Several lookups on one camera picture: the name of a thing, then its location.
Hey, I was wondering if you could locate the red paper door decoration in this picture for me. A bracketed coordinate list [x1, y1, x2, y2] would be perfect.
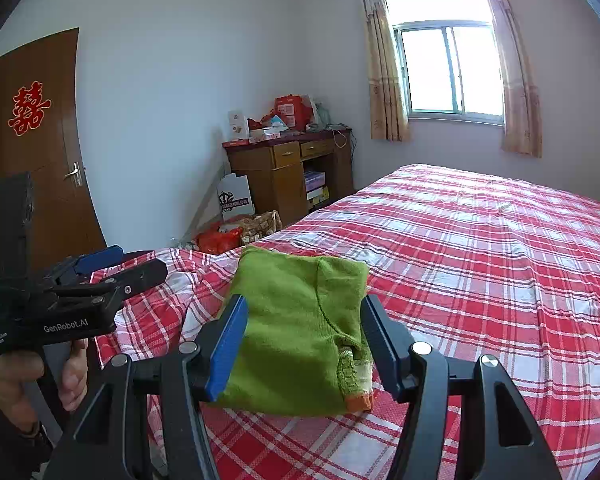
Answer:
[7, 81, 52, 137]

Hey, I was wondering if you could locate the sliding glass window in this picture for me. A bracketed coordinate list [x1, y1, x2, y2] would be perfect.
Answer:
[382, 0, 506, 121]

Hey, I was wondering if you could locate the white printed box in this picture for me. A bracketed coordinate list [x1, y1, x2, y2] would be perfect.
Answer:
[227, 110, 251, 143]

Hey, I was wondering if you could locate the beige patterned curtain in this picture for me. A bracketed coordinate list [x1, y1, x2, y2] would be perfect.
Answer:
[355, 0, 412, 142]
[475, 0, 543, 158]

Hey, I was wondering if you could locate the person's left forearm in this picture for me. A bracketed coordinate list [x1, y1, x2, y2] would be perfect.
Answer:
[0, 400, 56, 480]

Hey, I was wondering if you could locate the green striped knit sweater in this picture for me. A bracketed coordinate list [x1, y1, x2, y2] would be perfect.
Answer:
[212, 245, 376, 417]

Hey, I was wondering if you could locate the red plastic bag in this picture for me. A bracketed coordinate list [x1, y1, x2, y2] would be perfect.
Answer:
[195, 226, 244, 255]

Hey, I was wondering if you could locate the white paper bag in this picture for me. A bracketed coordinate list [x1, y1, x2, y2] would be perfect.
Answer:
[216, 173, 256, 221]

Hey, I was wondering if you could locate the red gift box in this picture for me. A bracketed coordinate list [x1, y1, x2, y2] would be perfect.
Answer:
[274, 95, 317, 128]

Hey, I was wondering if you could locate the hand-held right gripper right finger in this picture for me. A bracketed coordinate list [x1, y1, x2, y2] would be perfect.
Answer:
[361, 294, 563, 480]

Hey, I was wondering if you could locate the floral patterned bag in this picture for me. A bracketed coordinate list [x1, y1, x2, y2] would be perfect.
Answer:
[237, 210, 283, 246]

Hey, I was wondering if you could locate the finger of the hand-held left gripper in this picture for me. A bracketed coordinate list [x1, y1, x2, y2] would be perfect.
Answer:
[55, 259, 168, 306]
[75, 245, 126, 273]

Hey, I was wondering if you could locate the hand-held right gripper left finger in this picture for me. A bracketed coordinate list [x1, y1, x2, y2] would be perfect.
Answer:
[45, 294, 249, 480]

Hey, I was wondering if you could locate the person's left hand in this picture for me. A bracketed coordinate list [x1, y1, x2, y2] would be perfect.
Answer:
[0, 339, 89, 433]

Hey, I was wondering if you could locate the bed with red plaid sheet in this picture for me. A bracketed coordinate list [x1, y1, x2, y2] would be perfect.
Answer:
[90, 162, 600, 480]

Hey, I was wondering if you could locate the stack of boxes in desk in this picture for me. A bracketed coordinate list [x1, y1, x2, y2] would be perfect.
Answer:
[304, 170, 329, 211]

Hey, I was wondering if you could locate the brown wooden desk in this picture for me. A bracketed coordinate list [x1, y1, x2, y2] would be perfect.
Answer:
[222, 129, 356, 226]

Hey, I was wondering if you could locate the brown wooden door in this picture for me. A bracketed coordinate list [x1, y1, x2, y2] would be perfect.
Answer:
[0, 27, 108, 281]

